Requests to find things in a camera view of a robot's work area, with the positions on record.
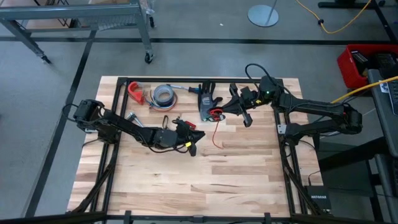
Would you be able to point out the black aluminium extrusion frame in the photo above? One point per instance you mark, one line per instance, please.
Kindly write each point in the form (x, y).
(174, 80)

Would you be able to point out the black C-clamp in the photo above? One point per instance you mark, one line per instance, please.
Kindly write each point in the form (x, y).
(132, 116)

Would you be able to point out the grey and black work glove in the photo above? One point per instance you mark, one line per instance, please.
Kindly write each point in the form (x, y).
(205, 102)

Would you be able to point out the grey metal cart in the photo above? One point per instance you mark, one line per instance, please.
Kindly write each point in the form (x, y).
(77, 11)

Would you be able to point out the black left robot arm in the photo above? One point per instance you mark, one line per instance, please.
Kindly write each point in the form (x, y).
(124, 124)

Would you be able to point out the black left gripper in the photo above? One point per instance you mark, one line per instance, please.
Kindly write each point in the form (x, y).
(171, 138)

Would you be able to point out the black Netgear network switch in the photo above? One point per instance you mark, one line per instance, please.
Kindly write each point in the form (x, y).
(318, 199)

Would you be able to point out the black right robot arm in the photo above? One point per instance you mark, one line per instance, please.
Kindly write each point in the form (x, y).
(311, 107)

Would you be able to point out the blue and black screwdriver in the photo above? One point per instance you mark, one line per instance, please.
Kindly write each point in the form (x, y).
(193, 90)

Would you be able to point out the red tape dispenser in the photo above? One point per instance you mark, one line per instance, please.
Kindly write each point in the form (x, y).
(134, 89)

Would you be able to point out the red terminal block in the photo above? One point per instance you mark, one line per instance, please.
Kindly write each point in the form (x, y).
(191, 125)

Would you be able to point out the red plastic bin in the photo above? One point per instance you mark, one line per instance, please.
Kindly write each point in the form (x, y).
(345, 68)

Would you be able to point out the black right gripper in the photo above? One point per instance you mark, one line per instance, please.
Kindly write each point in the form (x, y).
(258, 96)

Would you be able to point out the grey duct tape roll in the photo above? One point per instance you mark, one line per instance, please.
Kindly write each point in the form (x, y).
(156, 95)

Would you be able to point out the black rectangular device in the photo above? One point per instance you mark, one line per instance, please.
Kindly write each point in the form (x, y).
(360, 60)

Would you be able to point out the round metal stand base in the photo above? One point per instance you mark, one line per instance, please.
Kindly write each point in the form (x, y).
(261, 17)

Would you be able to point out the black floor stand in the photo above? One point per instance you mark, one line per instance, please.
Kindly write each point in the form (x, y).
(342, 4)

